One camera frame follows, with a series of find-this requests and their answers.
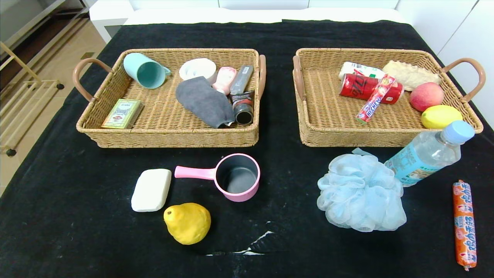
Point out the white soap bar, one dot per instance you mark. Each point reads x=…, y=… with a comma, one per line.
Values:
x=151, y=190

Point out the clear water bottle blue cap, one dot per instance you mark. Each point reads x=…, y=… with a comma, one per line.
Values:
x=424, y=154

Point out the orange sausage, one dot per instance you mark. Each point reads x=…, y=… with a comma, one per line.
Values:
x=464, y=224

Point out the black and red tube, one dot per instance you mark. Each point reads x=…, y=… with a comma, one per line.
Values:
x=243, y=110

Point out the grey cloth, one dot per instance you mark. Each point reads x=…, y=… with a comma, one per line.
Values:
x=204, y=102

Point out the grey tube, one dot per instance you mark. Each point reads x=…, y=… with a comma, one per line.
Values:
x=242, y=79

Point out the pink and white small bottle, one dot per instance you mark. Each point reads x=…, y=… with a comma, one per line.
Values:
x=225, y=79

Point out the white round dish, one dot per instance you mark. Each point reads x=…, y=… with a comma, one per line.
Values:
x=197, y=69

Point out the yellow pear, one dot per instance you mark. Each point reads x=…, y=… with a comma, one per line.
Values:
x=188, y=224

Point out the red cola can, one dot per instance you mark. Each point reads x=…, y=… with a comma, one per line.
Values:
x=355, y=87

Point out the teal plastic cup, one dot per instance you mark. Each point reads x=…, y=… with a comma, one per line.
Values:
x=144, y=71

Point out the light blue bath pouf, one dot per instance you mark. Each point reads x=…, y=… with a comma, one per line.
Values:
x=361, y=193

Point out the green card box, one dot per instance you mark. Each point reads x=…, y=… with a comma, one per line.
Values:
x=122, y=114

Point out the white snack packet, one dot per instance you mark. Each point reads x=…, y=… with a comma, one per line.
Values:
x=359, y=69

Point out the red Hi-Chew candy stick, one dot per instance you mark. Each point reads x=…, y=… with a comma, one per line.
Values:
x=374, y=100

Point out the red peach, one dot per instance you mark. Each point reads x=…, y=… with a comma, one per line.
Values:
x=426, y=96

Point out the white side cabinet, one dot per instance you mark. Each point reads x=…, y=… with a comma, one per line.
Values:
x=110, y=11

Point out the yellow lemon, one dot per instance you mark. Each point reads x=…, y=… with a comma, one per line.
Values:
x=442, y=117

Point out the brown low shelf unit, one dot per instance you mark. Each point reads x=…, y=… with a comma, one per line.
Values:
x=46, y=27

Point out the wooden rack on wheels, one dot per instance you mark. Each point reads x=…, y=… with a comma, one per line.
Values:
x=10, y=152

